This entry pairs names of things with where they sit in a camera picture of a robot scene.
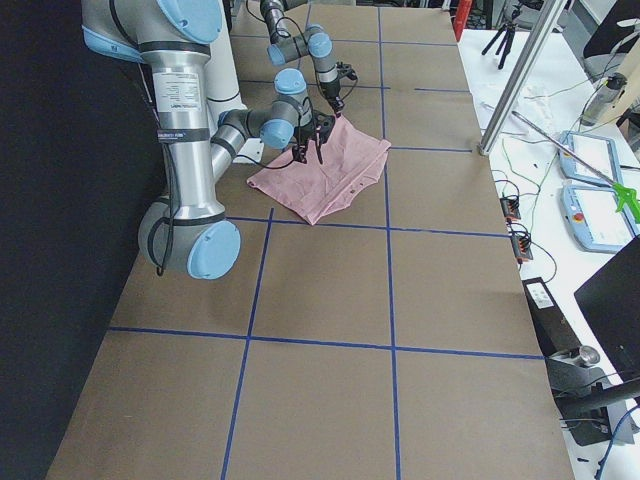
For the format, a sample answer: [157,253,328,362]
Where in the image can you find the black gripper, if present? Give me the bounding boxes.
[291,112,334,164]
[317,62,358,118]

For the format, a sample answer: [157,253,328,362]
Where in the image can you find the pink Snoopy t-shirt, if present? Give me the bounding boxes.
[247,117,391,225]

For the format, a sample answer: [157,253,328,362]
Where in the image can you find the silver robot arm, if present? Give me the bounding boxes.
[82,1,344,280]
[260,0,358,117]

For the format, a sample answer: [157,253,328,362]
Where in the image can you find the red cylinder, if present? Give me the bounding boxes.
[453,0,473,42]

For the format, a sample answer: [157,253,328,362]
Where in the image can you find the black tripod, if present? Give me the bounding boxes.
[481,6,521,70]

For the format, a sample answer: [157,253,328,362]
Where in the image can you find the orange connector block far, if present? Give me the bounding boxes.
[500,197,521,222]

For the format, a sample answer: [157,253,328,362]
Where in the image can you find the orange connector block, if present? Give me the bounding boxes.
[507,223,533,265]
[500,197,521,222]

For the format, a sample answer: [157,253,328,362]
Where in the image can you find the orange connector block near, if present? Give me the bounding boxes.
[507,223,533,265]

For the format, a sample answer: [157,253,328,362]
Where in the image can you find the far blue teach pendant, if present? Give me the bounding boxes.
[558,131,621,186]

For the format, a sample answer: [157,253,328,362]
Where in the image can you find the blue teach pendant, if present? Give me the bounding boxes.
[558,131,621,186]
[561,185,639,254]

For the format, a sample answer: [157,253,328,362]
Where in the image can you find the grey water bottle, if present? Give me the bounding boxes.
[581,72,627,126]

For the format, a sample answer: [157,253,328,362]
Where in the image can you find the near blue teach pendant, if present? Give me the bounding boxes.
[561,185,639,254]

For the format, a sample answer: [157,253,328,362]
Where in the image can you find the metal rod green clip stand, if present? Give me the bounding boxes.
[511,110,640,224]

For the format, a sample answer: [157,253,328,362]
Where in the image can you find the black box with label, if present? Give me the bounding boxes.
[522,277,582,368]

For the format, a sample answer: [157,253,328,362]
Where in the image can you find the black monitor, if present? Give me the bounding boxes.
[574,238,640,379]

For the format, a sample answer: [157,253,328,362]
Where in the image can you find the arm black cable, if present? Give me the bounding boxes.
[152,99,321,277]

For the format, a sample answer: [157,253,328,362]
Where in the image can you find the aluminium frame post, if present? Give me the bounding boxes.
[478,0,573,156]

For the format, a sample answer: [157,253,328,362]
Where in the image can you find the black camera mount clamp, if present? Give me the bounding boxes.
[545,346,639,447]

